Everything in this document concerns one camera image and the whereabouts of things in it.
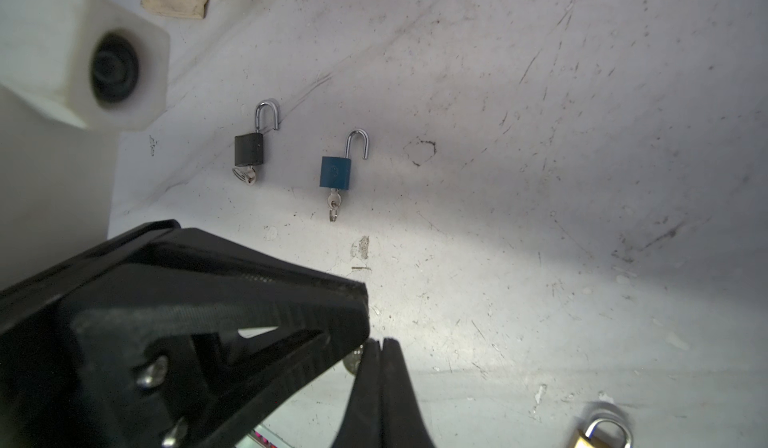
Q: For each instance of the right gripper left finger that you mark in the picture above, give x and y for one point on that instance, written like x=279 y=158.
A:
x=361 y=424

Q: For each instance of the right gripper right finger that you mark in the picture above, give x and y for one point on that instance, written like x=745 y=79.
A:
x=402 y=422

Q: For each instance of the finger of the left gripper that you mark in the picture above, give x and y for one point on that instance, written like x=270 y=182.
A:
x=166 y=336

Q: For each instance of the silver key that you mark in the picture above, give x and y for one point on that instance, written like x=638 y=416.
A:
x=352 y=360

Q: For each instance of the brass padlock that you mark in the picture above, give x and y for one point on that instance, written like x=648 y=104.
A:
x=602 y=431

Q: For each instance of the black padlock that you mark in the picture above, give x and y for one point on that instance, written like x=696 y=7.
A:
x=249 y=147

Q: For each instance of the dark key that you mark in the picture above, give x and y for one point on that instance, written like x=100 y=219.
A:
x=334 y=203

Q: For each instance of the blue padlock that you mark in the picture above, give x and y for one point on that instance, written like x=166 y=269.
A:
x=335 y=173

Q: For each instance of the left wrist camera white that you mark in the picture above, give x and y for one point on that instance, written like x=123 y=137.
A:
x=75 y=75

